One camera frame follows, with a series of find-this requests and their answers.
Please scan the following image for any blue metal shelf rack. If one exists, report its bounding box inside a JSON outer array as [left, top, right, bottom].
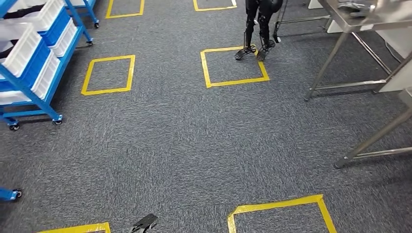
[[0, 0, 100, 131], [0, 188, 22, 202]]

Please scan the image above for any black plastic part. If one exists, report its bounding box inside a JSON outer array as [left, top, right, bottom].
[[2, 4, 46, 20], [0, 40, 17, 59]]

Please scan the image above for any yellow floor tape square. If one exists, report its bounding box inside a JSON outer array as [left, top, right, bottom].
[[226, 194, 338, 233], [37, 222, 112, 233], [81, 54, 136, 96]]

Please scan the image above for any black humanoid robot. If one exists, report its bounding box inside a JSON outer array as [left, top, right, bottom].
[[234, 0, 284, 62]]

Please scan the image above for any white plastic bin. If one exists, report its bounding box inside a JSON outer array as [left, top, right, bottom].
[[0, 51, 62, 106], [0, 23, 43, 79], [6, 0, 65, 32], [50, 17, 79, 58]]

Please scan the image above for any blue plastic bin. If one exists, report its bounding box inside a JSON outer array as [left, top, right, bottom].
[[38, 9, 71, 47], [0, 40, 52, 92]]

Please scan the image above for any white cabinet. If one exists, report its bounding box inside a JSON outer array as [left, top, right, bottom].
[[377, 29, 412, 94]]

